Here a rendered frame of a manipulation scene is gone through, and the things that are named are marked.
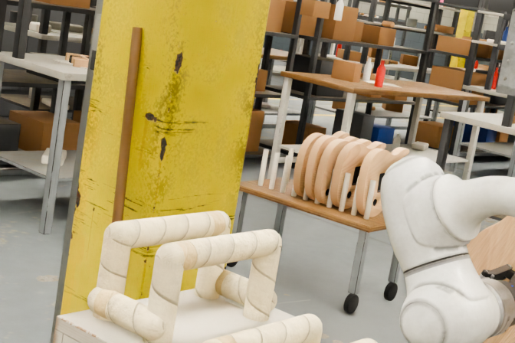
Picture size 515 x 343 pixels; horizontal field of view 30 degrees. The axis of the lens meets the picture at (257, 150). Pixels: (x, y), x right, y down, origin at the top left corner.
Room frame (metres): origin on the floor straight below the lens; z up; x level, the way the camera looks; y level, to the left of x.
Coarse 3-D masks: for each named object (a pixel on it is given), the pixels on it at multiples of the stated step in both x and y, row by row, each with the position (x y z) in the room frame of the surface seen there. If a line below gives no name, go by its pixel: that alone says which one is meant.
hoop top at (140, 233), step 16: (112, 224) 1.03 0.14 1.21; (128, 224) 1.04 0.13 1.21; (144, 224) 1.05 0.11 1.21; (160, 224) 1.07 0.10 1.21; (176, 224) 1.09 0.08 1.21; (192, 224) 1.11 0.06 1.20; (208, 224) 1.13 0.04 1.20; (224, 224) 1.15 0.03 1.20; (144, 240) 1.05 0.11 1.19; (160, 240) 1.07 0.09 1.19; (176, 240) 1.09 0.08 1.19
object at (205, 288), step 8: (224, 232) 1.15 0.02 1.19; (224, 264) 1.16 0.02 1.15; (200, 272) 1.16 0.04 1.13; (208, 272) 1.15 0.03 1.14; (216, 272) 1.15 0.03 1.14; (200, 280) 1.15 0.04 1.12; (208, 280) 1.15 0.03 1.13; (200, 288) 1.15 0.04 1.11; (208, 288) 1.15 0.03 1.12; (200, 296) 1.15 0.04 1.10; (208, 296) 1.15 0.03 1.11; (216, 296) 1.16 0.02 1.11
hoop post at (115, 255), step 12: (108, 240) 1.02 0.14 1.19; (120, 240) 1.02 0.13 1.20; (108, 252) 1.02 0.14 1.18; (120, 252) 1.02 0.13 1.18; (108, 264) 1.02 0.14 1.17; (120, 264) 1.02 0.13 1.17; (108, 276) 1.02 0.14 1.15; (120, 276) 1.02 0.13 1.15; (108, 288) 1.02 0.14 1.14; (120, 288) 1.02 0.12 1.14
